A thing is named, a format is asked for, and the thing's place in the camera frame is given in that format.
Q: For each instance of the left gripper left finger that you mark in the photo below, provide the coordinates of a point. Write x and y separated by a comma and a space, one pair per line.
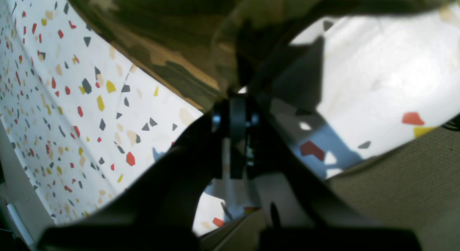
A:
157, 212

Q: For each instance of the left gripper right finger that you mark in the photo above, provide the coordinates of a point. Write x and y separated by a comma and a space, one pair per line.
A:
284, 157

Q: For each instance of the camouflage T-shirt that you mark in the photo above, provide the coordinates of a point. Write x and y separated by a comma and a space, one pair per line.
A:
206, 50

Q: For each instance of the terrazzo pattern tablecloth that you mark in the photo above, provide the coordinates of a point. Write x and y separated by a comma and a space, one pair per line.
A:
85, 121

